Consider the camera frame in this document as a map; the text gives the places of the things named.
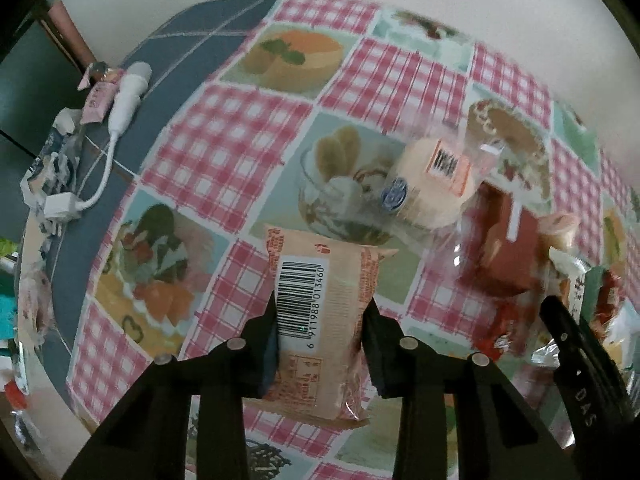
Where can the round white bun packet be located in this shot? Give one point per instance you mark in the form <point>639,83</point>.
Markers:
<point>430,185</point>

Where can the crumpled blue white wrapper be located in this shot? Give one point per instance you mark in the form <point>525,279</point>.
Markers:
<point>55,160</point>

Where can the pink checkered printed tablecloth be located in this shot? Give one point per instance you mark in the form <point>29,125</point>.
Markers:
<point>225,145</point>

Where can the small jelly cup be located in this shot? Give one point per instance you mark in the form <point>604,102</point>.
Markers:
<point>562,227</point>

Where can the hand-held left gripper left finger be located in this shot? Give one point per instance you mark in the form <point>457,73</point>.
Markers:
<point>267,365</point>

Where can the teal plastic box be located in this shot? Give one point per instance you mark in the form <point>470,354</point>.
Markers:
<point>7,305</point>

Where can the small red snack packet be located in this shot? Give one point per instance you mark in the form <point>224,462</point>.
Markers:
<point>500,330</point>

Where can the flat orange print wrapper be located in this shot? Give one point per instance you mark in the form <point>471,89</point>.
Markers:
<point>37,300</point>

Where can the small pink sachet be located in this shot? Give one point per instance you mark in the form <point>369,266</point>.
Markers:
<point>97,100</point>

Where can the dark glass cabinet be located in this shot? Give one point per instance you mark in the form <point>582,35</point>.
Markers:
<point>30,85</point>

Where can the white snack packet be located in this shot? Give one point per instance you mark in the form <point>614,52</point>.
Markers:
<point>575,280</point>

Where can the peach bread packet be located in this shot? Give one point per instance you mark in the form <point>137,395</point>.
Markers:
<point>325,320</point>

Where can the dark red snack packet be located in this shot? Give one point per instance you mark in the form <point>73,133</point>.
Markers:
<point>505,250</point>

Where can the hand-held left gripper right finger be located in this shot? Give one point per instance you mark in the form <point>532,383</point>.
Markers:
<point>375,360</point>

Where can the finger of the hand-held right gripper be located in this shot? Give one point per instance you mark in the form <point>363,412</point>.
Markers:
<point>585,375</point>

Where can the blue grid tablecloth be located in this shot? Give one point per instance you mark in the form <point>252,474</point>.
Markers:
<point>190,35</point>

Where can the pink wooden strip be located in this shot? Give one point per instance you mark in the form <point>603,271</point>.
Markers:
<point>70,30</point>

